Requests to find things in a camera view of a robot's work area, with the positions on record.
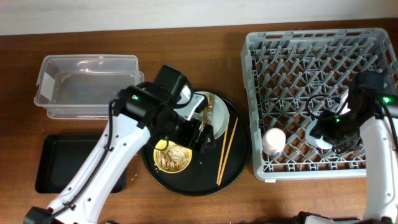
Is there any round black tray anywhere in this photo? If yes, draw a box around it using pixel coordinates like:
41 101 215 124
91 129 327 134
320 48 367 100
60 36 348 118
141 96 252 196

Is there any left wooden chopstick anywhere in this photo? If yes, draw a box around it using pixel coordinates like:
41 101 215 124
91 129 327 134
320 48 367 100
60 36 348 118
216 115 230 186

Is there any yellow bowl with food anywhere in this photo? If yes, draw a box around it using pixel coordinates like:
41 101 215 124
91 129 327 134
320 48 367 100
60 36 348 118
153 140 193 174

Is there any blue plastic cup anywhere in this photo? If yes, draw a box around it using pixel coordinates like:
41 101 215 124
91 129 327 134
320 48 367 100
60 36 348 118
305 119 333 150

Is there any grey plate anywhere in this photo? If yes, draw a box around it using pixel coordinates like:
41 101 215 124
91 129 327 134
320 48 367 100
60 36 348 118
195 91 229 139

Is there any pink plastic cup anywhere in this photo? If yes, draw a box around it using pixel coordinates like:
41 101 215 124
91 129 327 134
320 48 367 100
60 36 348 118
262 128 286 156

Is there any gold snack wrapper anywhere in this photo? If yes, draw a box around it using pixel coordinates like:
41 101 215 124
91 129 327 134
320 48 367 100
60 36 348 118
202 93 213 128

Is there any black base device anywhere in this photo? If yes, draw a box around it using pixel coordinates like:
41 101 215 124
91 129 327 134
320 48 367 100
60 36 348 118
291 212 361 224

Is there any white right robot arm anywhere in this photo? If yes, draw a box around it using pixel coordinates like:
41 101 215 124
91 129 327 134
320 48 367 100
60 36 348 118
305 70 397 223

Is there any wooden chopstick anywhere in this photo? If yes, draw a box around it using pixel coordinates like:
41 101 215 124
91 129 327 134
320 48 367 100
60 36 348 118
216 115 230 186
217 117 239 186

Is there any clear plastic bin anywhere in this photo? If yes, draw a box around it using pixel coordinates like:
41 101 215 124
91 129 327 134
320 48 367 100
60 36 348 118
34 54 144 119

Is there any right wooden chopstick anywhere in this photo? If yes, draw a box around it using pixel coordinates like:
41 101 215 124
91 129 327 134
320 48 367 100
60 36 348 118
217 117 239 186

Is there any grey dishwasher rack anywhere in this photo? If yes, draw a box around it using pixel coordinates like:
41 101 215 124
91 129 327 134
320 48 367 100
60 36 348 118
241 28 397 182

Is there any black rectangular tray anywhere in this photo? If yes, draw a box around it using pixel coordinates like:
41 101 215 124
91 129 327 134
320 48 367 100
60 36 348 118
34 134 130 194

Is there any black cable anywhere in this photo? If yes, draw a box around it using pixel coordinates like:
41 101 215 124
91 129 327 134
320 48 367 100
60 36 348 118
306 93 343 121

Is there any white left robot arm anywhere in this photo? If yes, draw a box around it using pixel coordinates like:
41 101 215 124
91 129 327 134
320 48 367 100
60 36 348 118
23 82 214 223

